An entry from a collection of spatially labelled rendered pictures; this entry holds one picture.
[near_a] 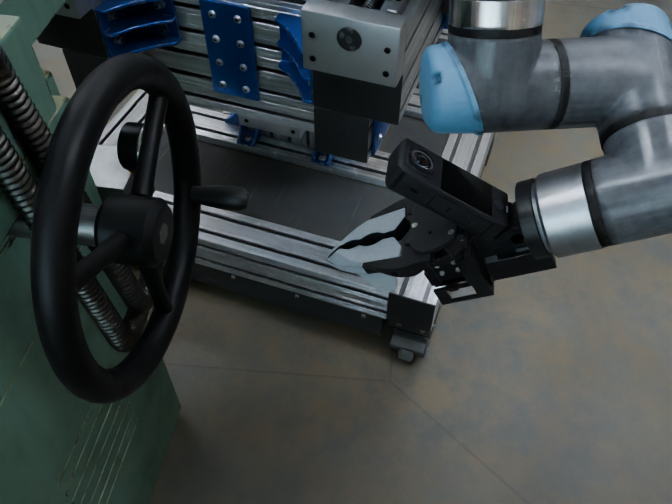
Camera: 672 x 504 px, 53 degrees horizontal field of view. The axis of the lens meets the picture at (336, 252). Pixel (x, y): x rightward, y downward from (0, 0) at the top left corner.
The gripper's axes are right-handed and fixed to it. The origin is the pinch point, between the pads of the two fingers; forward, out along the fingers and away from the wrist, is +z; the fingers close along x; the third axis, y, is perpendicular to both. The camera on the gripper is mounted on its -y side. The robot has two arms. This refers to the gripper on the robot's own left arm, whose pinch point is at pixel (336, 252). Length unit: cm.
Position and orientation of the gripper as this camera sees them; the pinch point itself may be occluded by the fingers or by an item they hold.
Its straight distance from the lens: 66.9
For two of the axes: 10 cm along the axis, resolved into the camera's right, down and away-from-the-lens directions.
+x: 1.5, -7.6, 6.3
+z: -8.6, 2.2, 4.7
